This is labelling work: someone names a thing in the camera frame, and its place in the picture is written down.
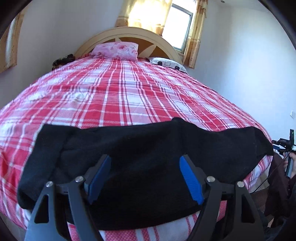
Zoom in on yellow centre curtain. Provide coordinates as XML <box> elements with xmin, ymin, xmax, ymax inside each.
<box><xmin>115</xmin><ymin>0</ymin><xmax>172</xmax><ymax>36</ymax></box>

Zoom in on pink floral pillow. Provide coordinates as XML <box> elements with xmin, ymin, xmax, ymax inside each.
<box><xmin>91</xmin><ymin>41</ymin><xmax>138</xmax><ymax>61</ymax></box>

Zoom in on yellow curtain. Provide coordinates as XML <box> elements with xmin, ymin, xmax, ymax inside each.
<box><xmin>0</xmin><ymin>10</ymin><xmax>26</xmax><ymax>73</ymax></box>
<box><xmin>183</xmin><ymin>0</ymin><xmax>208</xmax><ymax>69</ymax></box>
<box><xmin>115</xmin><ymin>0</ymin><xmax>172</xmax><ymax>36</ymax></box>

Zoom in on back window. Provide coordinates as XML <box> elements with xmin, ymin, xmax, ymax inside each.
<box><xmin>162</xmin><ymin>0</ymin><xmax>197</xmax><ymax>54</ymax></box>

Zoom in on white black patterned pillow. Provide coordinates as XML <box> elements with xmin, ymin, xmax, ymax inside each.
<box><xmin>147</xmin><ymin>57</ymin><xmax>187</xmax><ymax>74</ymax></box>

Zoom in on black cable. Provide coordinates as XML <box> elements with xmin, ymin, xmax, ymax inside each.
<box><xmin>249</xmin><ymin>153</ymin><xmax>290</xmax><ymax>193</ymax></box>

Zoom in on right forearm dark sleeve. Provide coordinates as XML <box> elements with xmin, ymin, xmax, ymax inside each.
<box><xmin>264</xmin><ymin>153</ymin><xmax>295</xmax><ymax>217</ymax></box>

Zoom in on yellow right curtain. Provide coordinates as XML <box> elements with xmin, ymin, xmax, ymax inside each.
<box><xmin>183</xmin><ymin>0</ymin><xmax>208</xmax><ymax>69</ymax></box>

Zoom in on red plaid bed cover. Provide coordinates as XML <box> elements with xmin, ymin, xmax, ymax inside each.
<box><xmin>1</xmin><ymin>56</ymin><xmax>261</xmax><ymax>228</ymax></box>

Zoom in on black pants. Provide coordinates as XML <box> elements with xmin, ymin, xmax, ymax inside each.
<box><xmin>17</xmin><ymin>118</ymin><xmax>273</xmax><ymax>230</ymax></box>

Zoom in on dark bag beside bed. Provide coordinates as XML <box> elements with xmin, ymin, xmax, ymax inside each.
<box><xmin>52</xmin><ymin>54</ymin><xmax>76</xmax><ymax>70</ymax></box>

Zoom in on right hand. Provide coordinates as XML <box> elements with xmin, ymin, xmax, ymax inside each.
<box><xmin>283</xmin><ymin>152</ymin><xmax>296</xmax><ymax>178</ymax></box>

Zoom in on yellow left side curtain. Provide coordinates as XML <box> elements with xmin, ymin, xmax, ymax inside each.
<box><xmin>0</xmin><ymin>10</ymin><xmax>26</xmax><ymax>73</ymax></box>

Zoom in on cream wooden headboard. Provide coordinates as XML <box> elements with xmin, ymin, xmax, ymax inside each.
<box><xmin>74</xmin><ymin>27</ymin><xmax>182</xmax><ymax>64</ymax></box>

